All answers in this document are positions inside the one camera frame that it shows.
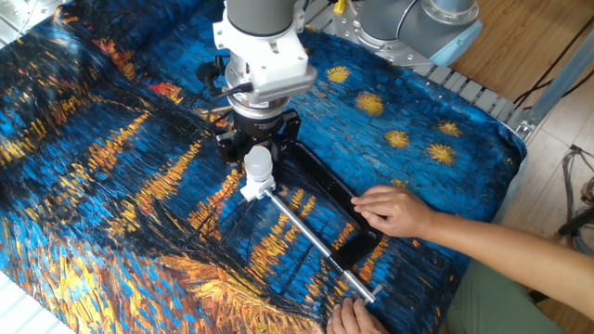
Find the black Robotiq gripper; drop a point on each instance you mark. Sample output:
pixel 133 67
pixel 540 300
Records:
pixel 260 126

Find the white light bulb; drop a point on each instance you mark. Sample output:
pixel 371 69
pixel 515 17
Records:
pixel 258 163

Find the black C-clamp with silver screw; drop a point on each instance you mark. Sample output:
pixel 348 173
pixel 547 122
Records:
pixel 325 181

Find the person's right forearm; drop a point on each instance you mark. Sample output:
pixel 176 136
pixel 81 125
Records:
pixel 510 259

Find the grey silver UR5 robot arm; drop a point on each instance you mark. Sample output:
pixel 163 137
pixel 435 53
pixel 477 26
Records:
pixel 417 32

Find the person's right hand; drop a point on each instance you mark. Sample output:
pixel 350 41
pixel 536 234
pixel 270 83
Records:
pixel 396 211

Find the person's left hand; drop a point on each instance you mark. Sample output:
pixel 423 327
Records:
pixel 352 321

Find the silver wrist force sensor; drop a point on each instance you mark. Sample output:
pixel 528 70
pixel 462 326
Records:
pixel 257 109

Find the white lamp socket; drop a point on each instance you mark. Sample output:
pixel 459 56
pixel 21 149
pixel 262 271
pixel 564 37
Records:
pixel 257 189

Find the yellow plug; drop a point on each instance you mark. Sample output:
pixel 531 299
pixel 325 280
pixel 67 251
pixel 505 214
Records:
pixel 339 5

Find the starry night painting cloth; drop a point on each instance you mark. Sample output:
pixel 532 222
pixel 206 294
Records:
pixel 116 209

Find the green trousers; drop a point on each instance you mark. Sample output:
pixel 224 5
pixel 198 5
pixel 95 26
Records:
pixel 496 306

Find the black stand leg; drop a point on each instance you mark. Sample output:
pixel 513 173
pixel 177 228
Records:
pixel 577 222

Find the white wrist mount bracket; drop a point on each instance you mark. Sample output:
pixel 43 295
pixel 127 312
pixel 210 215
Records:
pixel 274 60

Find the aluminium frame post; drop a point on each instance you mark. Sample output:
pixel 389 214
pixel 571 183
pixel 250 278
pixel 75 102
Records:
pixel 557 83

